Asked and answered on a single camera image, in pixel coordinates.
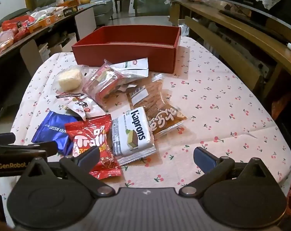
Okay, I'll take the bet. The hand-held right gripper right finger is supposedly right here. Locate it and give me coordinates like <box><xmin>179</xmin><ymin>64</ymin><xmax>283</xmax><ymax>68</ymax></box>
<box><xmin>178</xmin><ymin>146</ymin><xmax>275</xmax><ymax>197</ymax></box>

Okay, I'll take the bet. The grey coffee table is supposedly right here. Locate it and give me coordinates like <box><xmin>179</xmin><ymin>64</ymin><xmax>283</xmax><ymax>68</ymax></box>
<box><xmin>0</xmin><ymin>3</ymin><xmax>98</xmax><ymax>116</ymax></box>

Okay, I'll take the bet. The white packet with red print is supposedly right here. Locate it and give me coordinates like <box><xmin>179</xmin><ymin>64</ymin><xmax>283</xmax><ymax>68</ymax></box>
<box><xmin>55</xmin><ymin>92</ymin><xmax>106</xmax><ymax>122</ymax></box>

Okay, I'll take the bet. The white board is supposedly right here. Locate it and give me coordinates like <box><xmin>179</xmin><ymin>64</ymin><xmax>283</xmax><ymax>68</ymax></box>
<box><xmin>128</xmin><ymin>0</ymin><xmax>138</xmax><ymax>17</ymax></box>

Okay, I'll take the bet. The red snack packet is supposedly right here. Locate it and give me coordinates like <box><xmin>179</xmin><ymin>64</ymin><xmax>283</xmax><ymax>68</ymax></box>
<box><xmin>64</xmin><ymin>114</ymin><xmax>123</xmax><ymax>180</ymax></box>

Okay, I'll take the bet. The cherry print tablecloth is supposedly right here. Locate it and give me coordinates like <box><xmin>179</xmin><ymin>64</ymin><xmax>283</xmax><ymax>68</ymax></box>
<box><xmin>5</xmin><ymin>36</ymin><xmax>291</xmax><ymax>198</ymax></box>

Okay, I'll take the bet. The orange basket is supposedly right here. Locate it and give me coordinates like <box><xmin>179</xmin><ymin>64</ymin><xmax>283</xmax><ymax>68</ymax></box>
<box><xmin>58</xmin><ymin>0</ymin><xmax>80</xmax><ymax>10</ymax></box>

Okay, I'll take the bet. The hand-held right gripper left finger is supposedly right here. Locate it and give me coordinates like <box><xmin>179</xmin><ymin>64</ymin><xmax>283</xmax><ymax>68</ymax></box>
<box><xmin>20</xmin><ymin>146</ymin><xmax>115</xmax><ymax>197</ymax></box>

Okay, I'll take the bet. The orange cardboard box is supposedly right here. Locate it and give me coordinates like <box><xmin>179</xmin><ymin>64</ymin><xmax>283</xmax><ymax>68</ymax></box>
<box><xmin>29</xmin><ymin>14</ymin><xmax>58</xmax><ymax>33</ymax></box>

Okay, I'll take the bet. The clear bag of oranges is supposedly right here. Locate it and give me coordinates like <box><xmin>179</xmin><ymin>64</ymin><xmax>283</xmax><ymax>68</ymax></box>
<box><xmin>0</xmin><ymin>30</ymin><xmax>15</xmax><ymax>60</ymax></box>

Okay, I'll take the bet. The black television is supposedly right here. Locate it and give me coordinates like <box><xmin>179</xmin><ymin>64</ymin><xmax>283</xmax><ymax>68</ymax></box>
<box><xmin>208</xmin><ymin>0</ymin><xmax>291</xmax><ymax>60</ymax></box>

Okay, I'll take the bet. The wooden television cabinet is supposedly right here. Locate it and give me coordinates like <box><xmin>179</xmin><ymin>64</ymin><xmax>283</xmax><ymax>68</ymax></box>
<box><xmin>169</xmin><ymin>0</ymin><xmax>291</xmax><ymax>101</ymax></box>

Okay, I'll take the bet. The brown snack packet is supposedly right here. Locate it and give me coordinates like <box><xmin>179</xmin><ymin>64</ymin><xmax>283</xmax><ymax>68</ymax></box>
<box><xmin>126</xmin><ymin>73</ymin><xmax>188</xmax><ymax>138</ymax></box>

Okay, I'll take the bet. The open cardboard box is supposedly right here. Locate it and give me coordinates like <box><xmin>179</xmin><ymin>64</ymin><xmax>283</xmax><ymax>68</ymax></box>
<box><xmin>50</xmin><ymin>32</ymin><xmax>78</xmax><ymax>53</ymax></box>

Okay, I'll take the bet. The red cardboard box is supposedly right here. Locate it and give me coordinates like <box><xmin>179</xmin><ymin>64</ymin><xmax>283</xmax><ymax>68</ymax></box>
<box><xmin>71</xmin><ymin>25</ymin><xmax>182</xmax><ymax>74</ymax></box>

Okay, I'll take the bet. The black box with yellow label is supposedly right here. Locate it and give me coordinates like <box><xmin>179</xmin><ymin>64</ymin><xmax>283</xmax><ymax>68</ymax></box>
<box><xmin>63</xmin><ymin>5</ymin><xmax>78</xmax><ymax>17</ymax></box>

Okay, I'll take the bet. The grey-green sofa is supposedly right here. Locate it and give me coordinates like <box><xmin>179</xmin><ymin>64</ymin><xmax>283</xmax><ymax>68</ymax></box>
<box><xmin>0</xmin><ymin>0</ymin><xmax>113</xmax><ymax>29</ymax></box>

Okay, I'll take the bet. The silver packet with green label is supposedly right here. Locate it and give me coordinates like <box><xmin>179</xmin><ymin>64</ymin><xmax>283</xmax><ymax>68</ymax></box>
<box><xmin>109</xmin><ymin>57</ymin><xmax>149</xmax><ymax>93</ymax></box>

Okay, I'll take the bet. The white wafer packet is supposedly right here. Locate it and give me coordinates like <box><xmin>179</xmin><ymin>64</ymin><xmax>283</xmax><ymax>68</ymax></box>
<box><xmin>112</xmin><ymin>106</ymin><xmax>157</xmax><ymax>166</ymax></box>

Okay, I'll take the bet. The clear packet with white cake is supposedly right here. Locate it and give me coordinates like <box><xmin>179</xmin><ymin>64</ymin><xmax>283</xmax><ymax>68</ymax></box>
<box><xmin>52</xmin><ymin>65</ymin><xmax>98</xmax><ymax>94</ymax></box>

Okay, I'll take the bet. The clear sausage packet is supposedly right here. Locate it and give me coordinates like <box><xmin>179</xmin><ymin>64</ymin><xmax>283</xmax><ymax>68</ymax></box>
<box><xmin>82</xmin><ymin>60</ymin><xmax>125</xmax><ymax>110</ymax></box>

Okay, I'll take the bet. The blue wafer biscuit packet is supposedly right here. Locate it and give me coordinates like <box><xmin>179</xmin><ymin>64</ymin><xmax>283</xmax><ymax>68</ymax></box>
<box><xmin>31</xmin><ymin>111</ymin><xmax>80</xmax><ymax>156</ymax></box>

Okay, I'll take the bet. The red plastic bag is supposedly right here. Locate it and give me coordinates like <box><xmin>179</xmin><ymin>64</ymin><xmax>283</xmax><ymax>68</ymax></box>
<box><xmin>2</xmin><ymin>16</ymin><xmax>36</xmax><ymax>41</ymax></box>

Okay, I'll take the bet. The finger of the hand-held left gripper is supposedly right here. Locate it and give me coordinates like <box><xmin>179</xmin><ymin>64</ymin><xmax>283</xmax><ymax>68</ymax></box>
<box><xmin>0</xmin><ymin>132</ymin><xmax>16</xmax><ymax>147</ymax></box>
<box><xmin>0</xmin><ymin>141</ymin><xmax>59</xmax><ymax>157</ymax></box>

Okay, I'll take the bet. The white carton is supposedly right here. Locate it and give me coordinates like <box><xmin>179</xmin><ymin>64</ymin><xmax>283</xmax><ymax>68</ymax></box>
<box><xmin>38</xmin><ymin>43</ymin><xmax>51</xmax><ymax>61</ymax></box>

